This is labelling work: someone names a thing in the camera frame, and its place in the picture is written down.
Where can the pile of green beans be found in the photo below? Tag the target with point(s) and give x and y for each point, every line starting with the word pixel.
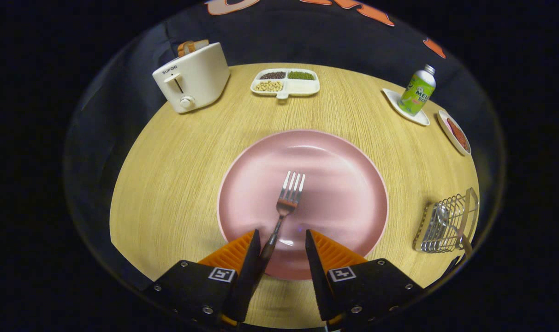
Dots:
pixel 300 75

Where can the green drink bottle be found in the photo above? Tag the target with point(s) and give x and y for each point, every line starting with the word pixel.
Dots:
pixel 415 92

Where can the white coaster plate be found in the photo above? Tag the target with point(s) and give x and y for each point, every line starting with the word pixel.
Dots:
pixel 392 97

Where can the pile of yellow beans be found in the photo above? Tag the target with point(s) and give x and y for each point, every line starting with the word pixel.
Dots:
pixel 268 86

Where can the pile of dark beans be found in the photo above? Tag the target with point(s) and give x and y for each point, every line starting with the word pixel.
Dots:
pixel 272 74

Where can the toast slices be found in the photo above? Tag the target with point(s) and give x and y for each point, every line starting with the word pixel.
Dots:
pixel 189 46

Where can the white divided dish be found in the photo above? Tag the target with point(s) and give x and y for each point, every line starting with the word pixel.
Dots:
pixel 302 87

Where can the white oval dish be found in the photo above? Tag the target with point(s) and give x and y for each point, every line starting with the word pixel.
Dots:
pixel 445 129

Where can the red meat slice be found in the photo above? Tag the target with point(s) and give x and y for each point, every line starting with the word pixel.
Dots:
pixel 458 133

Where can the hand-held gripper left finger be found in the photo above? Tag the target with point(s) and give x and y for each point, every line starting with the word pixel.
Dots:
pixel 249 276

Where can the pink round plate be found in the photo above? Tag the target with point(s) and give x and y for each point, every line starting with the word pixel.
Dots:
pixel 335 184

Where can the cream white toaster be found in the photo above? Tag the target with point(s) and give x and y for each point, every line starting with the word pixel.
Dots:
pixel 201 78

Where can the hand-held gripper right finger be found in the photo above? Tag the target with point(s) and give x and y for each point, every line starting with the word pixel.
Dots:
pixel 318 276

